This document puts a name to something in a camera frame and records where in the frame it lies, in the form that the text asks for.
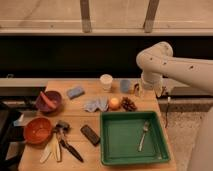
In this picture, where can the black handled brush tool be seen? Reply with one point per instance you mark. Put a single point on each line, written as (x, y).
(62, 128)

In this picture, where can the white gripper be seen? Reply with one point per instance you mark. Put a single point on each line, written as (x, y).
(150, 81)

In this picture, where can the orange fruit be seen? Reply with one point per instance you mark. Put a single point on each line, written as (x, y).
(114, 103)

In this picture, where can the purple bowl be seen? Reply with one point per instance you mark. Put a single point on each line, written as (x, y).
(54, 96)

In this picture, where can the green plastic tray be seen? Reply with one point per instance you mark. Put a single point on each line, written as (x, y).
(120, 135)

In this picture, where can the metal fork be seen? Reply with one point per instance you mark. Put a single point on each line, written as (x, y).
(145, 129)

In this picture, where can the red bowl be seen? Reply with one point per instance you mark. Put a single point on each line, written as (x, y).
(37, 131)

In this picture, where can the cream plastic knife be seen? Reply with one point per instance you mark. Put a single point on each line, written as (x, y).
(46, 153)

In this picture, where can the white paper cup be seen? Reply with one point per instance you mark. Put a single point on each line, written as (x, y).
(106, 82)

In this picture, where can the cream plastic spoon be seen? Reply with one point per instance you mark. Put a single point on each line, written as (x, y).
(56, 149)

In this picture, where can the red spatula in bowl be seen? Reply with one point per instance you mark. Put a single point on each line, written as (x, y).
(47, 101)

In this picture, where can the blue sponge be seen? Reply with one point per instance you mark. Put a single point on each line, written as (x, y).
(75, 92)

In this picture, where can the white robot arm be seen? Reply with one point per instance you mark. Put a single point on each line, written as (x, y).
(158, 61)

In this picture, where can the blue cup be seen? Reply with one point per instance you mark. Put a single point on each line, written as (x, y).
(125, 86)

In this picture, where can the blue grey cloth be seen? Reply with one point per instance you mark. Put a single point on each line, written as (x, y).
(96, 104)

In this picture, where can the black chair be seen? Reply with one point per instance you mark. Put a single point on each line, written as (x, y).
(9, 133)

